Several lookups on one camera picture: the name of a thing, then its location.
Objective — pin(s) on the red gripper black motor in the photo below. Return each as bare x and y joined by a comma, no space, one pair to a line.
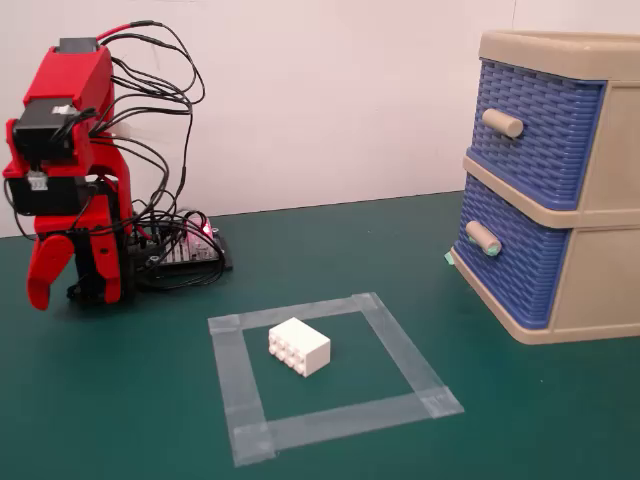
97,215

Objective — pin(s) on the white toy brick cube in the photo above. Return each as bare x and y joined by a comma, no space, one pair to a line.
300,340

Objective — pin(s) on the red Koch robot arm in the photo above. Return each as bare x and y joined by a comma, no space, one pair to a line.
70,75

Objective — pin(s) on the beige plastic drawer cabinet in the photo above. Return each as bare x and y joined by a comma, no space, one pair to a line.
615,150

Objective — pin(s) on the black controller board with LED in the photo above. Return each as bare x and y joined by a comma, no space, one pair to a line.
192,252

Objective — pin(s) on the translucent white zip tie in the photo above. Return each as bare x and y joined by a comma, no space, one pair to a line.
127,132

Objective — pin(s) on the clear tape strip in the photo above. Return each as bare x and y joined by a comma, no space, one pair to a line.
300,312
235,380
350,417
400,350

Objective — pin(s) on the green tape piece on table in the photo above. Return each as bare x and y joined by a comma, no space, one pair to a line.
449,257

